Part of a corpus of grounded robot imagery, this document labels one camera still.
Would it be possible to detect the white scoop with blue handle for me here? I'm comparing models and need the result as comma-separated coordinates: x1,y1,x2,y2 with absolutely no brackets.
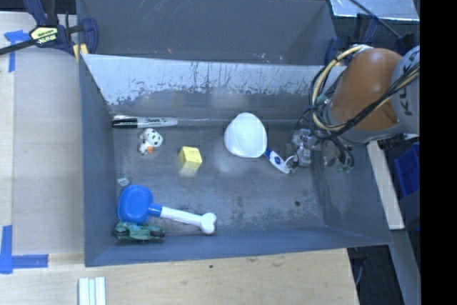
223,112,292,175

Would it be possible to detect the grey metal bin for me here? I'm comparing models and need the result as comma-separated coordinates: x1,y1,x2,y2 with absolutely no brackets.
74,0,393,268

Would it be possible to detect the yellow cube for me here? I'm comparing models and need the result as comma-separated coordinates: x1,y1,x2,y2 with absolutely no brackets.
178,146,204,171

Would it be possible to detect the white spotted toy dog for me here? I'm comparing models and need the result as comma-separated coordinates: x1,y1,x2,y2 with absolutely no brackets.
138,128,164,156

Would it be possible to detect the black and grey marker pen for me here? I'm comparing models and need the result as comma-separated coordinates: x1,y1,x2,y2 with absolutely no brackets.
111,115,179,129

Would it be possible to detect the green toy car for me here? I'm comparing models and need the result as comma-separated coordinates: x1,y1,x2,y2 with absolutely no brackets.
113,221,166,244

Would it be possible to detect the pale wood board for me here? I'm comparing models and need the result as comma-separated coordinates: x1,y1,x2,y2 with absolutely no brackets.
11,45,86,256

